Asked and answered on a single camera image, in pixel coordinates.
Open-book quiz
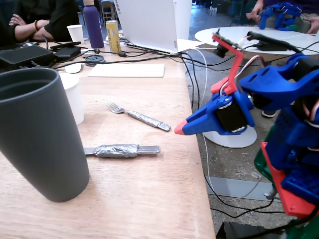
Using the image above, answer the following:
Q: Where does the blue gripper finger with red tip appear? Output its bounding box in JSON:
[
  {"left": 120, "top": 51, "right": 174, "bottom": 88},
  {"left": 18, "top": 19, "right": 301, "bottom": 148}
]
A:
[
  {"left": 178, "top": 94, "right": 229, "bottom": 127},
  {"left": 174, "top": 117, "right": 221, "bottom": 136}
]

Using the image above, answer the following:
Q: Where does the blue gripper body black servo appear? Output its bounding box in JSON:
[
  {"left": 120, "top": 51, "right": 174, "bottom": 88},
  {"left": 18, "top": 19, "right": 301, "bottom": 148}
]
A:
[{"left": 214, "top": 89, "right": 256, "bottom": 136}]

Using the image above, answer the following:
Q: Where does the fork with taped handle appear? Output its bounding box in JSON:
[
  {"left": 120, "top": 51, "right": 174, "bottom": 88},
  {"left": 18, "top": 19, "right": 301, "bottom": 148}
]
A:
[{"left": 101, "top": 98, "right": 172, "bottom": 132}]

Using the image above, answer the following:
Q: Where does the hand of person in black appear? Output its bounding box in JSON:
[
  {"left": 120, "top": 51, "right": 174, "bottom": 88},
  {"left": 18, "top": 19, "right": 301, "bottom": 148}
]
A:
[{"left": 8, "top": 13, "right": 27, "bottom": 26}]

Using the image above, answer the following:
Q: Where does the green table clamp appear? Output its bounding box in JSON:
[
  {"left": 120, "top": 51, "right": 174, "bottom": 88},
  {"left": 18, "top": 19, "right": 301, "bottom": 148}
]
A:
[{"left": 254, "top": 124, "right": 319, "bottom": 239}]

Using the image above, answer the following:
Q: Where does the black power adapter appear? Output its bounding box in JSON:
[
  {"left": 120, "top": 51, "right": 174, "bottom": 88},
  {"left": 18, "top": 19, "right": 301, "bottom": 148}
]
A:
[{"left": 253, "top": 41, "right": 290, "bottom": 52}]

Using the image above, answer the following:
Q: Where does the white flat pad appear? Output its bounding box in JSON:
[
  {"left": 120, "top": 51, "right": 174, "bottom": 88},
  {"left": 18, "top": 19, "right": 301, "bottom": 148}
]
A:
[{"left": 87, "top": 63, "right": 165, "bottom": 78}]

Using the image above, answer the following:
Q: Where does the white laptop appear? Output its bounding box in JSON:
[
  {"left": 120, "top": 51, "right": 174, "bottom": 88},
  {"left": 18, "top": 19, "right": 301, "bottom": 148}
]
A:
[{"left": 116, "top": 0, "right": 205, "bottom": 54}]

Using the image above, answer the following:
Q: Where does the black bag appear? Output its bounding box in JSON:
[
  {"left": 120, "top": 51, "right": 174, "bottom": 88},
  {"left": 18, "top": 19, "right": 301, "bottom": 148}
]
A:
[{"left": 215, "top": 221, "right": 290, "bottom": 239}]

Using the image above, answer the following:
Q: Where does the yellow drink can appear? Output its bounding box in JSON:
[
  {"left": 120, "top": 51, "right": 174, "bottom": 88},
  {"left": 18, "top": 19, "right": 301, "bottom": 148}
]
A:
[{"left": 105, "top": 20, "right": 122, "bottom": 54}]

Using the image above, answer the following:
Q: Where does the black round lid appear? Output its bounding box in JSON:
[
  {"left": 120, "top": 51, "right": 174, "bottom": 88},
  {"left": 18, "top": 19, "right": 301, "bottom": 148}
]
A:
[{"left": 85, "top": 54, "right": 106, "bottom": 67}]

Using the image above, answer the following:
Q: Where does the white plastic cup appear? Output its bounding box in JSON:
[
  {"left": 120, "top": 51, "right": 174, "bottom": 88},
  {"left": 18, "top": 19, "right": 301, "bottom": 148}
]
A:
[{"left": 59, "top": 72, "right": 85, "bottom": 126}]

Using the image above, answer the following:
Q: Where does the white computer mouse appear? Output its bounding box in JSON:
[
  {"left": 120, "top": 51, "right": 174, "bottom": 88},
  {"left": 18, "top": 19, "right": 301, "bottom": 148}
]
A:
[{"left": 65, "top": 62, "right": 83, "bottom": 74}]

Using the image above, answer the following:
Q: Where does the purple metal bottle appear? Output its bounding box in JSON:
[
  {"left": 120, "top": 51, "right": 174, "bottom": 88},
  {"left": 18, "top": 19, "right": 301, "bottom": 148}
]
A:
[{"left": 83, "top": 0, "right": 105, "bottom": 49}]

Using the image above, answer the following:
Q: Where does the flat black power brick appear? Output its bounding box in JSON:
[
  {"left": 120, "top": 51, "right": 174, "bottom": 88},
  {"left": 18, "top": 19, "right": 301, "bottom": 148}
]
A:
[{"left": 53, "top": 46, "right": 82, "bottom": 62}]

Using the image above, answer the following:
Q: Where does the white paper cup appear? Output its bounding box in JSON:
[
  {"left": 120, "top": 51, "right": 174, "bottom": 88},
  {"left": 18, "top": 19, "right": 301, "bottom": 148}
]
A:
[{"left": 66, "top": 24, "right": 85, "bottom": 44}]

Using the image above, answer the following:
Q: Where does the gray plastic cup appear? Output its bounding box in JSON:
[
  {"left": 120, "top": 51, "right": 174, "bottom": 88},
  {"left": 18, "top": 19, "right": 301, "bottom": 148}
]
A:
[{"left": 0, "top": 67, "right": 90, "bottom": 203}]

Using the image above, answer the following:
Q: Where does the person in black shirt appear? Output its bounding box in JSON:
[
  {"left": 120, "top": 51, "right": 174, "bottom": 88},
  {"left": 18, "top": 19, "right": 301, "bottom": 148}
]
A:
[{"left": 0, "top": 0, "right": 80, "bottom": 47}]

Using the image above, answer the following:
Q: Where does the large black box device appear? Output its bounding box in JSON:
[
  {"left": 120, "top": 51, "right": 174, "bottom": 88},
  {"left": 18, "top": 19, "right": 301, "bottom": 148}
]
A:
[{"left": 0, "top": 44, "right": 57, "bottom": 70}]

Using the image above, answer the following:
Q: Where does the white cable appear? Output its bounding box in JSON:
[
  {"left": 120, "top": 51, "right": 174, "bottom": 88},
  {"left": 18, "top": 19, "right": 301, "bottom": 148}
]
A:
[{"left": 188, "top": 47, "right": 217, "bottom": 197}]

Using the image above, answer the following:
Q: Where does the red camera mount with camera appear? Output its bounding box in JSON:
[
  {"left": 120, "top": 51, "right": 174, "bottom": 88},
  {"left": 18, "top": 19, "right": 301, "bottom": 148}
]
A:
[{"left": 211, "top": 31, "right": 244, "bottom": 97}]

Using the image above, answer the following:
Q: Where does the gray floor cable cover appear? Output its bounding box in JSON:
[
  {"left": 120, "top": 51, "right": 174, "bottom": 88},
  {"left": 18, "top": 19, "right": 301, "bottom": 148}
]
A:
[{"left": 205, "top": 175, "right": 281, "bottom": 201}]

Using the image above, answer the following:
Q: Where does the white round pedestal table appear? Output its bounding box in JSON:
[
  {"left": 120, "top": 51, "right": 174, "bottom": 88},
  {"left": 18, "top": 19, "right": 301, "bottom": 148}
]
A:
[{"left": 194, "top": 26, "right": 319, "bottom": 149}]

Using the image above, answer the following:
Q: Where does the thin black cable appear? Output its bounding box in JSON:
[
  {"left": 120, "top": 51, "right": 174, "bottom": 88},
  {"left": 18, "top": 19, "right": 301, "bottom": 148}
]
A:
[{"left": 53, "top": 51, "right": 186, "bottom": 70}]

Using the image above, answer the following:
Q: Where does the knife with taped handle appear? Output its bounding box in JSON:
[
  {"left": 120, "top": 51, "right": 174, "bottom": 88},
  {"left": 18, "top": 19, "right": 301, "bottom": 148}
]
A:
[{"left": 83, "top": 143, "right": 161, "bottom": 159}]

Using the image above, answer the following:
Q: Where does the thick black camera cable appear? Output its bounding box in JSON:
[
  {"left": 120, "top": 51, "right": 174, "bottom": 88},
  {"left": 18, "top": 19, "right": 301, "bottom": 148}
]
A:
[{"left": 248, "top": 31, "right": 303, "bottom": 54}]

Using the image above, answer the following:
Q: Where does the red robot base plate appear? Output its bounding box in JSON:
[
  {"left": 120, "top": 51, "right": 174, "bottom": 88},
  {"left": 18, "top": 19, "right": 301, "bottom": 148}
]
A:
[{"left": 260, "top": 141, "right": 317, "bottom": 220}]

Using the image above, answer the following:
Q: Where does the bare forearm with orange bracelet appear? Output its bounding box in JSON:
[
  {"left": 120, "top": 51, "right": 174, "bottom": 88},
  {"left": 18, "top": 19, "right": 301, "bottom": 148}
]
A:
[{"left": 14, "top": 19, "right": 54, "bottom": 42}]

